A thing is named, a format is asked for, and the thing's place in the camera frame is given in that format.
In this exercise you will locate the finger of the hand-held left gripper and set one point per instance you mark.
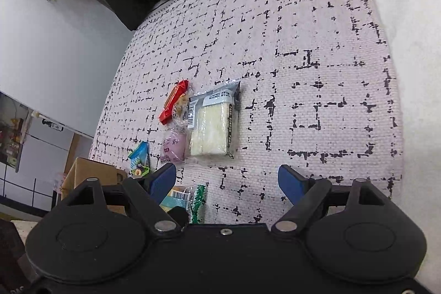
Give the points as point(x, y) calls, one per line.
point(179, 214)

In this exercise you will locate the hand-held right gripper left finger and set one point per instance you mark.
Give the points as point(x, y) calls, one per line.
point(162, 182)

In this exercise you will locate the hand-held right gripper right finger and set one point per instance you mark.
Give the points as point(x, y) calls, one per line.
point(292, 183)

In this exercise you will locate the light blue snack packet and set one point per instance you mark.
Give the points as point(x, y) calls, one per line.
point(177, 199)

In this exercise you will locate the blue green snack packet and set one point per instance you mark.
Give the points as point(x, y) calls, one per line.
point(140, 161)

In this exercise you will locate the purple snack packet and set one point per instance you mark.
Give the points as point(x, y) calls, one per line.
point(173, 146)

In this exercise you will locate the brown cardboard box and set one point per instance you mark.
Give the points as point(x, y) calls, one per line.
point(93, 173)

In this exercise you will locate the clear pastry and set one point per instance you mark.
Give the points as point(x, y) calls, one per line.
point(181, 109)

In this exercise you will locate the white cream sandwich packet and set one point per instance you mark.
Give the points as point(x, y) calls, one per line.
point(213, 125)

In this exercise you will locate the red snack packet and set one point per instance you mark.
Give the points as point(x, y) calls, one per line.
point(174, 101)

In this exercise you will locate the black framed sliding door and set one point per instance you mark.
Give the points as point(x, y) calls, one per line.
point(34, 159)

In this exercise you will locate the black and white printed blanket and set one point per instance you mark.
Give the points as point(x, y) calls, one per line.
point(275, 39)

